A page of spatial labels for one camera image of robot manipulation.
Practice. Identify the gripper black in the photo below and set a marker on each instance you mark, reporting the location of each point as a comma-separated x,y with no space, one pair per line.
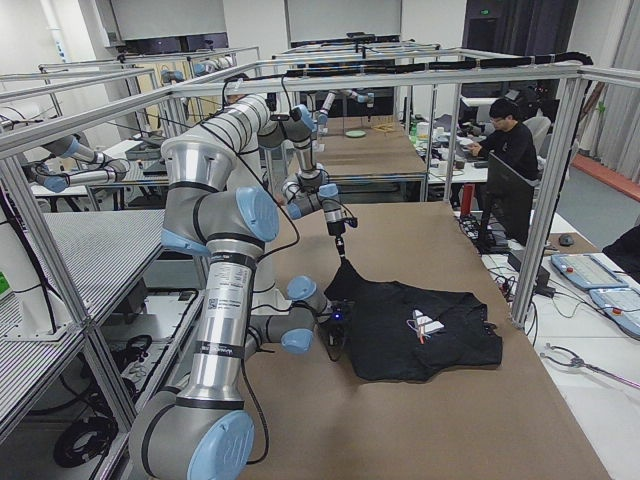
336,228
334,332

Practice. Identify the black t-shirt with logo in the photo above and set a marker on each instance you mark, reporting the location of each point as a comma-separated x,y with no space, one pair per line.
401,332

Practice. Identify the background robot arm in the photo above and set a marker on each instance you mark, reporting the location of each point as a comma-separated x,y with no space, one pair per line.
99,168

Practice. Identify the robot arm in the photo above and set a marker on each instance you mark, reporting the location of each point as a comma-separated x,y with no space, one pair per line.
251,125
231,177

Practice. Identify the black monitor on right desk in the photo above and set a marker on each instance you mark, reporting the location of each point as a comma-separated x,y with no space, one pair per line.
508,199

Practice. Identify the man at desk in black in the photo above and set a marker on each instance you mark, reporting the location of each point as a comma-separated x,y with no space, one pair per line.
511,141

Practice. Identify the grey perforated work table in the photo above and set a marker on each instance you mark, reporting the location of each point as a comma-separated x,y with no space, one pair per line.
106,252

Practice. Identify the teach pendant blue grey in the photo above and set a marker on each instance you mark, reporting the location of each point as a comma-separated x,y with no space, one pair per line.
586,272

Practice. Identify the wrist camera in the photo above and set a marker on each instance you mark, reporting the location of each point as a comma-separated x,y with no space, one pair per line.
351,221
341,311

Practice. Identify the aluminium frame post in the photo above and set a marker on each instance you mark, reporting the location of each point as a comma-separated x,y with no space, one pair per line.
573,92

